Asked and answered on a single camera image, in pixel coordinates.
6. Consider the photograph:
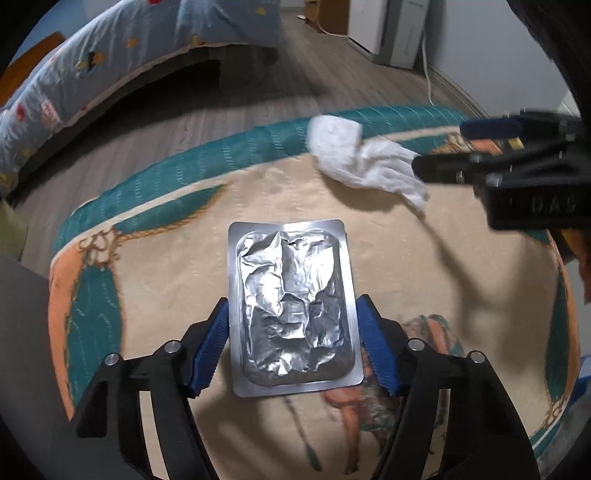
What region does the silver foil blister pack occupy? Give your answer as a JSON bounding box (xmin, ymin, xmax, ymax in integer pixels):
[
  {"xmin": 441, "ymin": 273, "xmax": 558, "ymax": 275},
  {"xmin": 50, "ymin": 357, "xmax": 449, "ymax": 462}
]
[{"xmin": 228, "ymin": 219, "xmax": 363, "ymax": 398}]

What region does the white tissue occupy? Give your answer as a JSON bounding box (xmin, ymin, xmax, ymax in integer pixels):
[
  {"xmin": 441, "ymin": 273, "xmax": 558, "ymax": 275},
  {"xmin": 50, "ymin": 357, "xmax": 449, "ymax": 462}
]
[{"xmin": 307, "ymin": 115, "xmax": 429, "ymax": 214}]

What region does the teal orange patterned rug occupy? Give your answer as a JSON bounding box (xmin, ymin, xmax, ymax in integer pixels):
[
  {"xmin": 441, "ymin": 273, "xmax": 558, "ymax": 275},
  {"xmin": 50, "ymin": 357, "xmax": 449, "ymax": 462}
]
[{"xmin": 48, "ymin": 106, "xmax": 580, "ymax": 479}]

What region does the white air purifier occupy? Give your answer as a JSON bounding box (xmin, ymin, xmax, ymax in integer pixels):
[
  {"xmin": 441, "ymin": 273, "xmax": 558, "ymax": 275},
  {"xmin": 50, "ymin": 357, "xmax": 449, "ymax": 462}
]
[{"xmin": 348, "ymin": 0, "xmax": 430, "ymax": 70}]

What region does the wooden desk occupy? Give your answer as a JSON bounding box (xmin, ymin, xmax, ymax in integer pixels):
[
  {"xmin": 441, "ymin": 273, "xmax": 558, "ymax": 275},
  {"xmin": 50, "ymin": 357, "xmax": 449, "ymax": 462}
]
[{"xmin": 304, "ymin": 0, "xmax": 349, "ymax": 36}]

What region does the green cloth on nightstand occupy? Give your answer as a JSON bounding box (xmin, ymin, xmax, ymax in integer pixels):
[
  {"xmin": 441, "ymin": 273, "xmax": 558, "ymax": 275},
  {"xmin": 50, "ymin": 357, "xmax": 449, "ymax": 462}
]
[{"xmin": 0, "ymin": 200, "xmax": 28, "ymax": 260}]

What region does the blue cartoon print duvet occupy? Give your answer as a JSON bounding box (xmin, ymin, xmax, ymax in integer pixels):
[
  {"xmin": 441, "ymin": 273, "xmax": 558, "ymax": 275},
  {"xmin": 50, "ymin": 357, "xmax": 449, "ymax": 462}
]
[{"xmin": 1, "ymin": 1, "xmax": 281, "ymax": 196}]

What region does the wooden bed frame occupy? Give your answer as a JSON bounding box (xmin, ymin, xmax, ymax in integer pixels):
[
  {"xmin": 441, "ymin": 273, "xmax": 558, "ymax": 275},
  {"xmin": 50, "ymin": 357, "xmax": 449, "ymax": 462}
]
[{"xmin": 0, "ymin": 32, "xmax": 65, "ymax": 106}]

